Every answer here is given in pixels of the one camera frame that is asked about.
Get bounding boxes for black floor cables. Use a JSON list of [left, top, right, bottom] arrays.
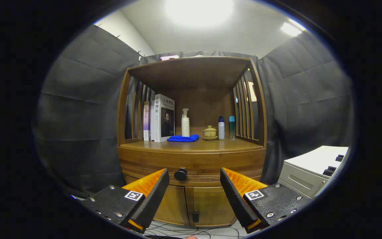
[[145, 221, 244, 239]]

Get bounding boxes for white book with portrait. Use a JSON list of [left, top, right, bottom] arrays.
[[154, 94, 175, 142]]

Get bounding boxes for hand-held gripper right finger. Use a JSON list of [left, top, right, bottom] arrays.
[[220, 167, 312, 234]]

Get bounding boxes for blue folded cloth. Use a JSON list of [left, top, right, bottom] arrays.
[[167, 134, 200, 142]]

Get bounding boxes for wooden countertop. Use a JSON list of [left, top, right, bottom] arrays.
[[121, 138, 264, 153]]

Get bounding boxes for wooden cabinet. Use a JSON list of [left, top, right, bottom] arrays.
[[116, 56, 268, 228]]

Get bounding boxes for thin white book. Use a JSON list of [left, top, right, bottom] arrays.
[[150, 100, 155, 141]]

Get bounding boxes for yellow lidded teacup with saucer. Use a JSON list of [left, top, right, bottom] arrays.
[[202, 125, 218, 141]]

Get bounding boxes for black drawer knob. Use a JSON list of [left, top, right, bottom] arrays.
[[174, 167, 188, 181]]

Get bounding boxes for wooden cabinet door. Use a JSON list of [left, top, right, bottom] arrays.
[[124, 174, 190, 226], [184, 186, 244, 228]]

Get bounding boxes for wooden drawer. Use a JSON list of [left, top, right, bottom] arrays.
[[117, 148, 266, 187]]

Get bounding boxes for small ceiling light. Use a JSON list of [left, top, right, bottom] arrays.
[[280, 18, 306, 37]]

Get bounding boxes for white pump bottle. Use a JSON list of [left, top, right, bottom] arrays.
[[181, 108, 190, 137]]

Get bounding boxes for large ceiling light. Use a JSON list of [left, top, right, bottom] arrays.
[[164, 0, 234, 29]]

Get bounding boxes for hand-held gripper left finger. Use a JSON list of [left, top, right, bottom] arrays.
[[80, 168, 170, 234]]

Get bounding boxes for purple book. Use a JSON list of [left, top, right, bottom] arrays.
[[143, 101, 151, 141]]

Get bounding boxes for grey white filing cabinet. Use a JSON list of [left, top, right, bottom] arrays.
[[277, 145, 349, 199]]

